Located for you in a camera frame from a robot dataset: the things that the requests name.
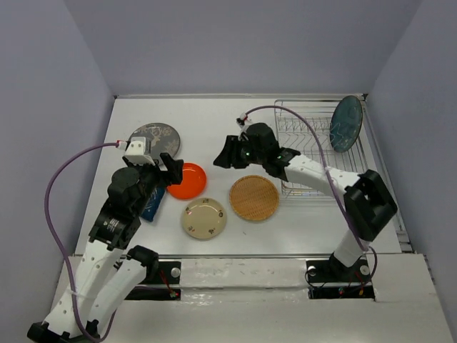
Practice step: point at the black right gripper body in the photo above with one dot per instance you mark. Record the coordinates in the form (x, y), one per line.
(250, 153)

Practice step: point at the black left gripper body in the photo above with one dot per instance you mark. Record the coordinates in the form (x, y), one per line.
(152, 177)

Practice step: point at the orange plastic plate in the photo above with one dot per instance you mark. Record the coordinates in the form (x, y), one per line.
(193, 182)

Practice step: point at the woven bamboo round plate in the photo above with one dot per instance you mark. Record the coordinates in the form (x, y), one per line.
(254, 198)

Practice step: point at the teal glazed ceramic plate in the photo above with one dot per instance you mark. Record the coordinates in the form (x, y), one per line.
(346, 123)

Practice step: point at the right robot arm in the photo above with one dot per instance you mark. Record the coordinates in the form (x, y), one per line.
(365, 201)

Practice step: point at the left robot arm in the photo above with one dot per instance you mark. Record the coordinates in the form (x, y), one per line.
(109, 270)

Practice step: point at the dark blue patterned plate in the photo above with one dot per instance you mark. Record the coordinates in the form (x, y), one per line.
(153, 204)

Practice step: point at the grey reindeer pattern plate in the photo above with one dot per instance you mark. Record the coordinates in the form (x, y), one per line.
(163, 138)

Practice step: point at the cream patterned small plate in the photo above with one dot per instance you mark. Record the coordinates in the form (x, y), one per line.
(203, 218)

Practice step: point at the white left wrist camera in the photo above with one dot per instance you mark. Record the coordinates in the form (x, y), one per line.
(137, 152)

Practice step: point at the metal wire dish rack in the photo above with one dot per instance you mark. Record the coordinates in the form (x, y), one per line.
(291, 132)

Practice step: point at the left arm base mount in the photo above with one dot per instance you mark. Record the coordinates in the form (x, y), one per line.
(162, 285)

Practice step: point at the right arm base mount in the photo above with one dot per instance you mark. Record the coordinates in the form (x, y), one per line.
(353, 283)

